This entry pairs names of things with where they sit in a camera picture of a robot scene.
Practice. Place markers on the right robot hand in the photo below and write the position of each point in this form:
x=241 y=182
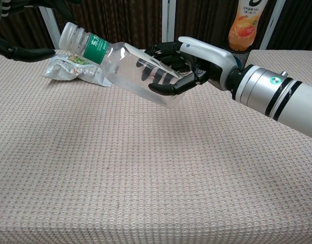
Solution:
x=211 y=54

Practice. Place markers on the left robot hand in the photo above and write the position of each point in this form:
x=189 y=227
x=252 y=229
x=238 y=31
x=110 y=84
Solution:
x=28 y=54

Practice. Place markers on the clear plastic water bottle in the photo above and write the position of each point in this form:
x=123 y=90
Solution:
x=120 y=66

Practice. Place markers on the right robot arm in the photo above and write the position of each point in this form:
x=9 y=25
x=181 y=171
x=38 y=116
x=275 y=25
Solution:
x=283 y=96

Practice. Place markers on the orange juice bottle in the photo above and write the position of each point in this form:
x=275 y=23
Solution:
x=243 y=28

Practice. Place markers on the blue ball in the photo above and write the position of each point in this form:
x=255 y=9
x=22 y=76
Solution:
x=239 y=62

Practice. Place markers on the black mesh pen holder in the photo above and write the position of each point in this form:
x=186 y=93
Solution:
x=247 y=57

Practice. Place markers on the crumpled silver snack bag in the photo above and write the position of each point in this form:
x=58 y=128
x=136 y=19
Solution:
x=61 y=69

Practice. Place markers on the dark brown curtain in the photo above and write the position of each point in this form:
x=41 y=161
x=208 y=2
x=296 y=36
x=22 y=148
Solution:
x=120 y=17

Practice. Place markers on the beige woven tablecloth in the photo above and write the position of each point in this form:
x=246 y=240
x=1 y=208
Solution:
x=135 y=172

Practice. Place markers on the white screen frame post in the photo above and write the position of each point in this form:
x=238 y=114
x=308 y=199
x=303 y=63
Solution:
x=168 y=20
x=272 y=23
x=50 y=28

